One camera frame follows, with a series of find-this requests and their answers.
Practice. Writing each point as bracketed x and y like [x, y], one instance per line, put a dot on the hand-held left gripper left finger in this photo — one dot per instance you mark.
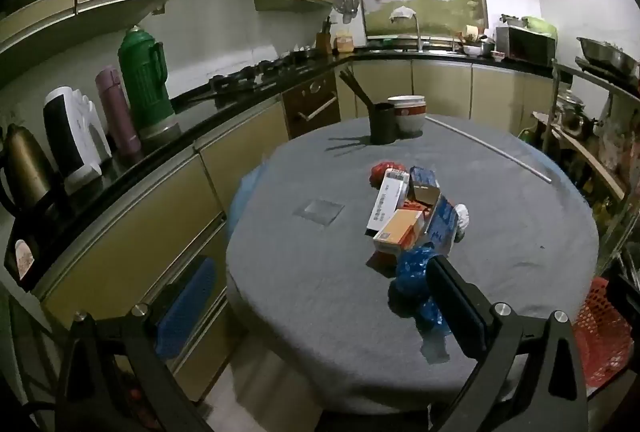
[185, 307]

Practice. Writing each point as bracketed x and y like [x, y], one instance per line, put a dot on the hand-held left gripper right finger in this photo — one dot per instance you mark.
[457, 307]

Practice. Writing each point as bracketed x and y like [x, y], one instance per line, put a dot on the blue plastic bag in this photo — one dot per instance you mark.
[412, 272]

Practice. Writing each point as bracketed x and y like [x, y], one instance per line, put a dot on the blue printed box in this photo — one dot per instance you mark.
[442, 222]

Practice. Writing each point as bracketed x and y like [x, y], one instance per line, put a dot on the orange box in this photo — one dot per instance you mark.
[397, 232]

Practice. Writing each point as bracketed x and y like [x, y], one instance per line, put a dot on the red wrapper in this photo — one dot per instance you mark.
[417, 207]

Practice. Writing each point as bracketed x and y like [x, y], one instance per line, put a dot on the white long box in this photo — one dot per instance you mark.
[387, 202]

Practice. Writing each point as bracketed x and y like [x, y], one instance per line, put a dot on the blue box with brown flap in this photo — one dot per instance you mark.
[424, 179]

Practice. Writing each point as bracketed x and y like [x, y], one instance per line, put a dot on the red plastic basket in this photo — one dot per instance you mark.
[602, 337]

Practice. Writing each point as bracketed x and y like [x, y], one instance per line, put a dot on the red plastic bag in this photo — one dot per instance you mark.
[382, 172]

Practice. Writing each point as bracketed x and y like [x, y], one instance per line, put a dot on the clear plastic container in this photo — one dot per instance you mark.
[317, 211]

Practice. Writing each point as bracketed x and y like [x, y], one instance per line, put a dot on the white crumpled wrapper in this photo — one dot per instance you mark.
[462, 217]

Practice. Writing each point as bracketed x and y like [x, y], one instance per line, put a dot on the round grey clothed table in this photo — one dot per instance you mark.
[325, 292]

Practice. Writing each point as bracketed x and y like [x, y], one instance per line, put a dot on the white thin rod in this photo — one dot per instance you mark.
[487, 147]

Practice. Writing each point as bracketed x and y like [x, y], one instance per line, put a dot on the metal storage rack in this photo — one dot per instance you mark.
[612, 192]

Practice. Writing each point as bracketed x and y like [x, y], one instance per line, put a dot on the stack of white bowls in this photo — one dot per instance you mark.
[410, 117]

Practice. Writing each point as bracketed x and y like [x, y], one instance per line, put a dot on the wooden board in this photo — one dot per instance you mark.
[585, 152]

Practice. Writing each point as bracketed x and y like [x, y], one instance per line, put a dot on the white and black heater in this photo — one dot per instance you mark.
[75, 137]

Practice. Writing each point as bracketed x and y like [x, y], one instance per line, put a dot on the pink thermos bottle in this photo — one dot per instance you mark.
[117, 112]

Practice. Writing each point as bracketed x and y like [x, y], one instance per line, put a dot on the brass kettle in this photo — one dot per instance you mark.
[27, 167]

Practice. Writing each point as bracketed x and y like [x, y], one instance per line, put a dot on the green thermos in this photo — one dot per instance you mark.
[145, 77]

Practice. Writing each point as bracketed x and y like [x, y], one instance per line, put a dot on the built-in oven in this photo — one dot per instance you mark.
[312, 104]

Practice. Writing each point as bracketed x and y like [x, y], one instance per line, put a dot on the gas stove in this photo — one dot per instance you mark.
[260, 72]

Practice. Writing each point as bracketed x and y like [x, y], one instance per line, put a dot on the white bowl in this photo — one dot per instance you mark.
[472, 50]

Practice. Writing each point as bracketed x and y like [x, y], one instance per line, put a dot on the toaster oven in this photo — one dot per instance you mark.
[525, 44]

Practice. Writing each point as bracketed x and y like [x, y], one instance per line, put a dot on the metal faucet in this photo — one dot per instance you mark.
[419, 32]

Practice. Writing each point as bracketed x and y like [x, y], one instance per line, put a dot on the green cloth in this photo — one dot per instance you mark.
[540, 26]

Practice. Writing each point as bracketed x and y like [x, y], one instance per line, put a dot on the metal basin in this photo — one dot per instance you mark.
[607, 54]

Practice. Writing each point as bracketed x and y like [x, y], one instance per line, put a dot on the white cloth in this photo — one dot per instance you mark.
[402, 13]

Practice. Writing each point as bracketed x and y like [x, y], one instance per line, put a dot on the knife block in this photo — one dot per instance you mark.
[323, 39]

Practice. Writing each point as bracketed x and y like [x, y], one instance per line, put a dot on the hanging metal strainer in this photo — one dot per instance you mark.
[346, 4]

